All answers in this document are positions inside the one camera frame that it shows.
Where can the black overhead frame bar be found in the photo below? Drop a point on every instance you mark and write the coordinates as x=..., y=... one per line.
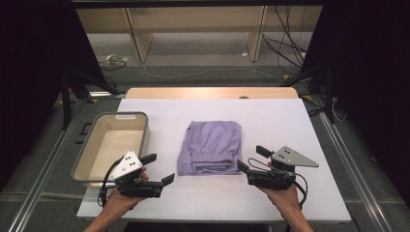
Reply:
x=193, y=3

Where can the person's right hand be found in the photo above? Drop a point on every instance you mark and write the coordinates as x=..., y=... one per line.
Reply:
x=286, y=201

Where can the person's left hand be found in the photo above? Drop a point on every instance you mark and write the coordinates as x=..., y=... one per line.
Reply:
x=117, y=201

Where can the white table board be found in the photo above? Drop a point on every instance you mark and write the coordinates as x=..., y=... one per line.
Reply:
x=225, y=196

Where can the black tripod stand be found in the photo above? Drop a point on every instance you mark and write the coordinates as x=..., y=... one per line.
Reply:
x=327, y=90
x=72, y=87

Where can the black curtain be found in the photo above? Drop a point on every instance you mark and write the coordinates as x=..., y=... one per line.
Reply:
x=29, y=80
x=370, y=80

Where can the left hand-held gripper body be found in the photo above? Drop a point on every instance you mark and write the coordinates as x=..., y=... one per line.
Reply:
x=127, y=166

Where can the purple pants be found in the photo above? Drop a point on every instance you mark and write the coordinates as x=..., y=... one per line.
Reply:
x=211, y=145

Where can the grey rimmed beige basket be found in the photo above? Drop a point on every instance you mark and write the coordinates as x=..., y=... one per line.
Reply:
x=111, y=145

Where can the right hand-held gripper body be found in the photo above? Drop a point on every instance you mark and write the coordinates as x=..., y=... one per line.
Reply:
x=274, y=179

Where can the wooden background desk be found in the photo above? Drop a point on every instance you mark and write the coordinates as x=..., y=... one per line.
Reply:
x=141, y=35

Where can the black floor socket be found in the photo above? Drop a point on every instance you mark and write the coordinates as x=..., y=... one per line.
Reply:
x=85, y=129

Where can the light wooden table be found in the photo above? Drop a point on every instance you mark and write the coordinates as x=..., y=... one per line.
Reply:
x=193, y=92

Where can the aluminium floor rail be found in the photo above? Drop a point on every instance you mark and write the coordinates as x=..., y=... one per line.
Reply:
x=357, y=180
x=42, y=180

